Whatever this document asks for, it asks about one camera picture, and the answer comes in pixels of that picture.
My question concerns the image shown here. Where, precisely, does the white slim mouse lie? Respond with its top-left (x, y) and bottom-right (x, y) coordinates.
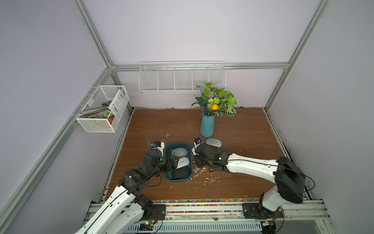
top-left (176, 157), bottom-right (191, 169)

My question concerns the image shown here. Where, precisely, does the large white grey mouse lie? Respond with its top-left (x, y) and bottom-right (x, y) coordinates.
top-left (171, 147), bottom-right (189, 158)

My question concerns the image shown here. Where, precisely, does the black mouse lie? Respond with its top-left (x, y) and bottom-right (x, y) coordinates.
top-left (171, 166), bottom-right (191, 180)

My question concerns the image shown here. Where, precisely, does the teal plastic storage box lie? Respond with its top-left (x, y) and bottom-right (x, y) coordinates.
top-left (164, 142), bottom-right (193, 182)

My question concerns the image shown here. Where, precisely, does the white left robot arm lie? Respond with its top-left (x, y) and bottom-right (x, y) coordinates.
top-left (77, 147), bottom-right (179, 234)

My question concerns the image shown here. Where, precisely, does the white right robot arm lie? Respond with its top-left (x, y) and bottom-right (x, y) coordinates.
top-left (192, 139), bottom-right (308, 220)

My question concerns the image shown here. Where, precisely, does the silver flat mouse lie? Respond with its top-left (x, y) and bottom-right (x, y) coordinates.
top-left (206, 138), bottom-right (222, 148)

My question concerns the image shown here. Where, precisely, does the teal ceramic vase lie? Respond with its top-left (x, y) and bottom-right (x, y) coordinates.
top-left (200, 116), bottom-right (215, 138)

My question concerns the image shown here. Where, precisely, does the artificial plant bouquet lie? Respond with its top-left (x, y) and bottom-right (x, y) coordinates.
top-left (192, 82), bottom-right (237, 117)

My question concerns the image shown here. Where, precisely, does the white mesh side basket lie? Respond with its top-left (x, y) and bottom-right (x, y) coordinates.
top-left (76, 85), bottom-right (130, 133)

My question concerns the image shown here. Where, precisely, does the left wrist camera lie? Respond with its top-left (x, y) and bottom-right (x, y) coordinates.
top-left (151, 141), bottom-right (165, 155)

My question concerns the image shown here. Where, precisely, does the white wire wall shelf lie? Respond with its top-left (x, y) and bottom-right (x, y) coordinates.
top-left (138, 61), bottom-right (226, 93)

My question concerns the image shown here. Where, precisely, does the metal base rail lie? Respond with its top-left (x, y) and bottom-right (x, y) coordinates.
top-left (77, 196), bottom-right (336, 234)

